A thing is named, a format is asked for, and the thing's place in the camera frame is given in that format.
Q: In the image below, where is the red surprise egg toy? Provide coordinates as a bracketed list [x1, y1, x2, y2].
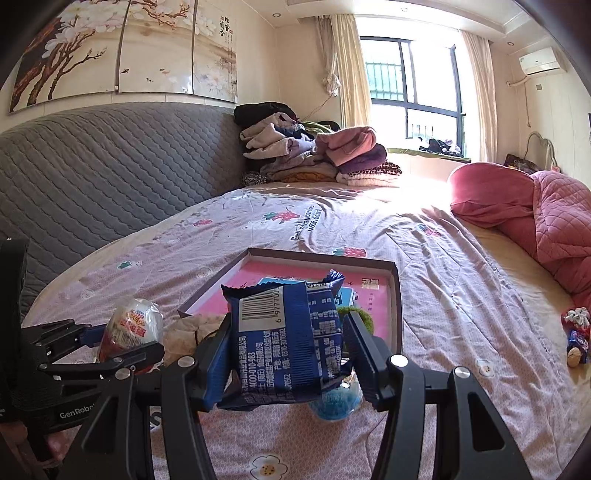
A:
[97, 298, 163, 362]

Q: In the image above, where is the cream drawstring mesh pouch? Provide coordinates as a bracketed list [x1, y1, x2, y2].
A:
[162, 314, 224, 366]

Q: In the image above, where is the blue surprise egg toy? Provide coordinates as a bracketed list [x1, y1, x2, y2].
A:
[308, 372, 363, 422]

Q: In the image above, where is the blue snack packet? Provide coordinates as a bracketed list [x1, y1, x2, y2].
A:
[218, 270, 349, 411]

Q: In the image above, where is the green fuzzy ring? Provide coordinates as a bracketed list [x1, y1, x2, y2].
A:
[337, 304, 376, 338]

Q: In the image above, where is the left hand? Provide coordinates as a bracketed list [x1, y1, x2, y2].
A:
[1, 422, 71, 473]

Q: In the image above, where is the grey cardboard box tray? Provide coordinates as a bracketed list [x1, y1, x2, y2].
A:
[176, 247, 404, 356]

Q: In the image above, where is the pink strawberry bear bedsheet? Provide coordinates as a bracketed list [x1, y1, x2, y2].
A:
[25, 185, 590, 479]

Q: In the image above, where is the small colourful doll toy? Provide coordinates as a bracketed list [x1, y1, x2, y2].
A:
[561, 307, 590, 368]

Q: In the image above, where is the grey quilted headboard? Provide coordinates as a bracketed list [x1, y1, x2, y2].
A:
[1, 102, 245, 312]

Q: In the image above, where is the pink quilted blanket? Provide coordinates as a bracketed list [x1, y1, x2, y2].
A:
[449, 163, 591, 308]

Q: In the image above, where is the pile of folded clothes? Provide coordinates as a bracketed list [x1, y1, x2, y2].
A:
[233, 102, 403, 186]

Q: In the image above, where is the dark framed window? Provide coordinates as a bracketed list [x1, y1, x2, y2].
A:
[361, 36, 465, 158]

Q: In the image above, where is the cream left curtain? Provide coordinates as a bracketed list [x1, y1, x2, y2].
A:
[315, 14, 370, 127]

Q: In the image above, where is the cream curtain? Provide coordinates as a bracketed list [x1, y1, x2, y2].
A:
[461, 30, 498, 163]
[315, 14, 370, 127]

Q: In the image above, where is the white air conditioner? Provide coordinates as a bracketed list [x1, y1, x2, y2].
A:
[519, 47, 565, 76]

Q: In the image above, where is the cream right curtain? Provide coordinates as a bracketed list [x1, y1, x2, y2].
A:
[461, 30, 498, 163]

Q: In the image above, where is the floral wall painting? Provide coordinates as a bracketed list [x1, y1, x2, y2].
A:
[9, 0, 238, 112]

